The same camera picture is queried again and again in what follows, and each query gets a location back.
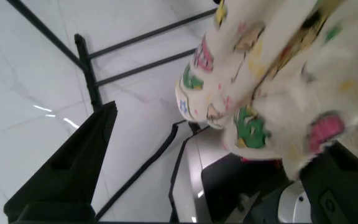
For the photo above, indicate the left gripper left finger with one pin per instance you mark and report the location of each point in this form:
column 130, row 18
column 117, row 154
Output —
column 70, row 174

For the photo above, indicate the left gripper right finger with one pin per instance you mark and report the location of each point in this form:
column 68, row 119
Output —
column 346, row 193

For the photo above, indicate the cream printed garment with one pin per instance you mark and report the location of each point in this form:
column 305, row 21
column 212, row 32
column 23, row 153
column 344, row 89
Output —
column 291, row 93

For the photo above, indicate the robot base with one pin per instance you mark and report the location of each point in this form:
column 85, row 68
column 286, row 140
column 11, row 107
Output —
column 191, row 174

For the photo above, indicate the black clothes rack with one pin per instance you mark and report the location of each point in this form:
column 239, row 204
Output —
column 87, row 62

